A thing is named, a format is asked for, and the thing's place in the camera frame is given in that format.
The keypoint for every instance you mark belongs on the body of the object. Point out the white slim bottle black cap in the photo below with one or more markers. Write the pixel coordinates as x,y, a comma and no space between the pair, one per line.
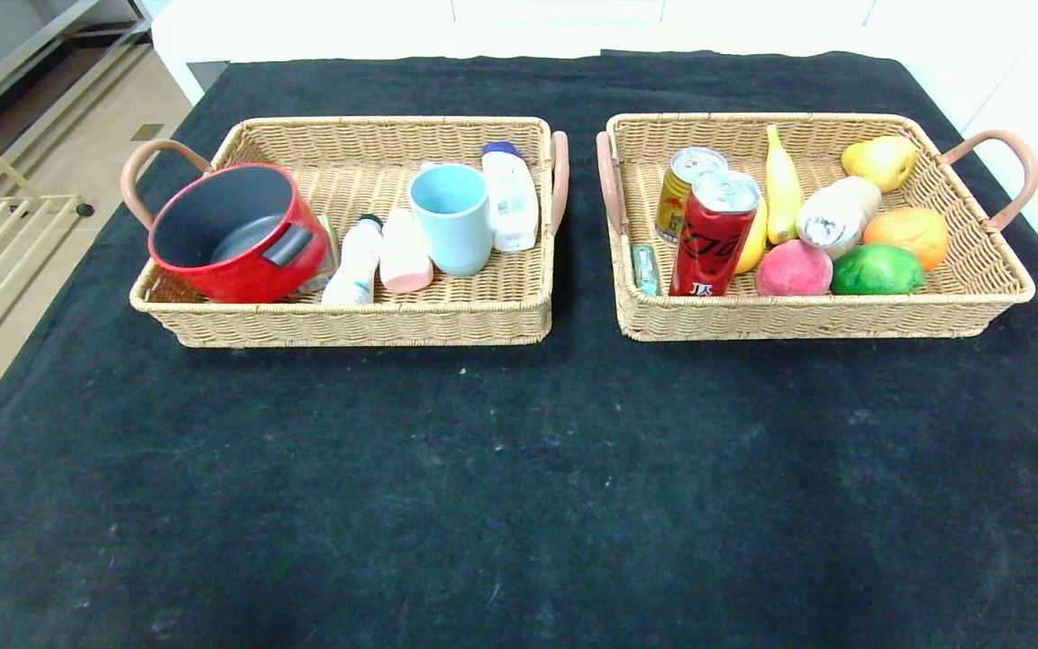
354,266

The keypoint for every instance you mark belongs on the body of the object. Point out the red soda can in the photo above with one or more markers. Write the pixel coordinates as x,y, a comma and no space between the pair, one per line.
713,242

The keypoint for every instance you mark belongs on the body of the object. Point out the red pot black interior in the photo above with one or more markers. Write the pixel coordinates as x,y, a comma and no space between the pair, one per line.
231,275

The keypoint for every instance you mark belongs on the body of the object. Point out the yellow banana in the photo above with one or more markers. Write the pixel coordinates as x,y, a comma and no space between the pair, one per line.
784,189

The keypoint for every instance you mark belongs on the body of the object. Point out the white milk bottle green label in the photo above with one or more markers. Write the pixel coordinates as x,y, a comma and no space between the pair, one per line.
830,225

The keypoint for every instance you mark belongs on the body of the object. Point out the green lime fruit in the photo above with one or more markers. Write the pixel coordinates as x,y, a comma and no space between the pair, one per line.
877,270

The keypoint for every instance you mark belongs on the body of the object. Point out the light blue cup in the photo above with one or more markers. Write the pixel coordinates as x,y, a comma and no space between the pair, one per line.
453,225

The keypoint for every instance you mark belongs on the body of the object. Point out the white lotion bottle blue cap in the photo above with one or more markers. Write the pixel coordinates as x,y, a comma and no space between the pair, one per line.
510,198

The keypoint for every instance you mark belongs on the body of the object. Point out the pink bottle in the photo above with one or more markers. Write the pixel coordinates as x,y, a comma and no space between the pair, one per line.
405,257

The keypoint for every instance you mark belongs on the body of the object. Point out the small green gum pack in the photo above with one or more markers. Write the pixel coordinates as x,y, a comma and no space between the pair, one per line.
645,270

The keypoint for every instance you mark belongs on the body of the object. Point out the black tablecloth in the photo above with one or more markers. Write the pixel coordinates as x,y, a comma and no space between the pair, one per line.
528,496

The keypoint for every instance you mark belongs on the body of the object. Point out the green card box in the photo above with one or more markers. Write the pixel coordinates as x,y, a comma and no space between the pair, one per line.
332,248

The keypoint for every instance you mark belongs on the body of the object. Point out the gold energy drink can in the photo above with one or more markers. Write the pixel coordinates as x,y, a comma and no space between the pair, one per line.
677,196

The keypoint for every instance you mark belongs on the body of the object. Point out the yellow mango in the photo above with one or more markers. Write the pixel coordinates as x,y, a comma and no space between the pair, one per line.
753,251

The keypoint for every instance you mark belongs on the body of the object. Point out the pink peach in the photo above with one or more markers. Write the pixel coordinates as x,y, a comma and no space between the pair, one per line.
794,269

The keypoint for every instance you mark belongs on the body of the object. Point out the yellow pear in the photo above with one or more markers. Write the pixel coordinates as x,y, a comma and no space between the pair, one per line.
884,164

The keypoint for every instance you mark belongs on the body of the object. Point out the orange fruit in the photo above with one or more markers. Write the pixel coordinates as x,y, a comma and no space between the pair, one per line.
911,233

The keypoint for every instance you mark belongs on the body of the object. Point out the white table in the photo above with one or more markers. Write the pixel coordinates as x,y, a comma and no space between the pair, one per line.
213,36

